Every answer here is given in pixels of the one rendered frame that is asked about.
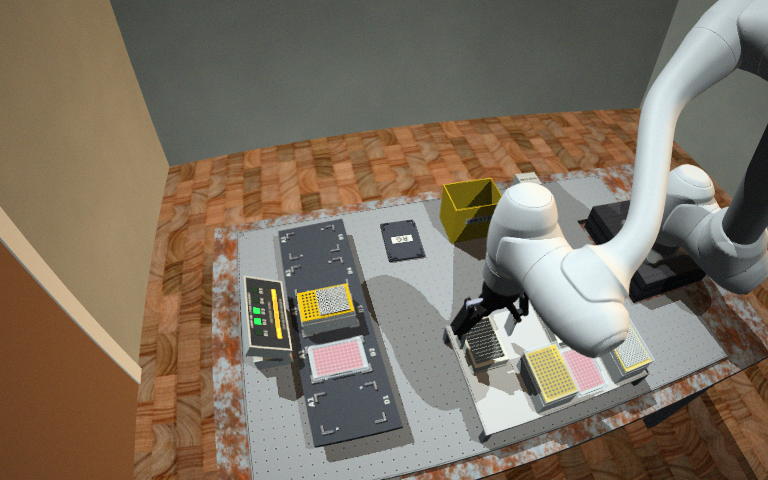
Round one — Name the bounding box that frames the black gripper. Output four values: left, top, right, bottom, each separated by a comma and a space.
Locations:
450, 282, 529, 350

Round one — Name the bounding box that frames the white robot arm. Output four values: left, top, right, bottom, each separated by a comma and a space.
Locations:
483, 0, 768, 358

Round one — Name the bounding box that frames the dark grey rectangular pad with rg label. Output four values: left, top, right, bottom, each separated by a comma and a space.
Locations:
380, 219, 425, 262

